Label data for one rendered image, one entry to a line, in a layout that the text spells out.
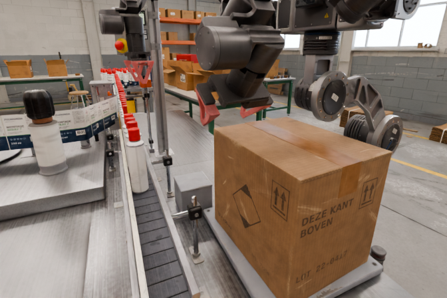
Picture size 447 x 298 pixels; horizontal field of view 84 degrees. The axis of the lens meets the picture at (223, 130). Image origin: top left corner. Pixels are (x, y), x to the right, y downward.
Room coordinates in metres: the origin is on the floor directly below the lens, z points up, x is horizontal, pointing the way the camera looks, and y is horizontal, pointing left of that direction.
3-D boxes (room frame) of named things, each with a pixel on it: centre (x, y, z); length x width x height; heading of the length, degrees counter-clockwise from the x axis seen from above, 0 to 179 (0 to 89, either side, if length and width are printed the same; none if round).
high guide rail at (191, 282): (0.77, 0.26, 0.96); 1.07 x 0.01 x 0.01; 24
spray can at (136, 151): (0.70, 0.27, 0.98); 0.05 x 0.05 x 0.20
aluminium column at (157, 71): (1.11, 0.29, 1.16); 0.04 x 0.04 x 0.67; 24
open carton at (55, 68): (5.55, 3.61, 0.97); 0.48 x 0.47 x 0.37; 34
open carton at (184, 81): (3.60, 0.49, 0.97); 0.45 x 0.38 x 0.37; 124
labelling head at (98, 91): (1.37, 0.66, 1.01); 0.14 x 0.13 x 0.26; 24
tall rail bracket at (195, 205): (0.47, 0.09, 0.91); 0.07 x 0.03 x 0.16; 114
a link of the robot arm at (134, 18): (0.85, 0.29, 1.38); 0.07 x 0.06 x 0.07; 122
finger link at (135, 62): (0.83, 0.27, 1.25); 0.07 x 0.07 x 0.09; 31
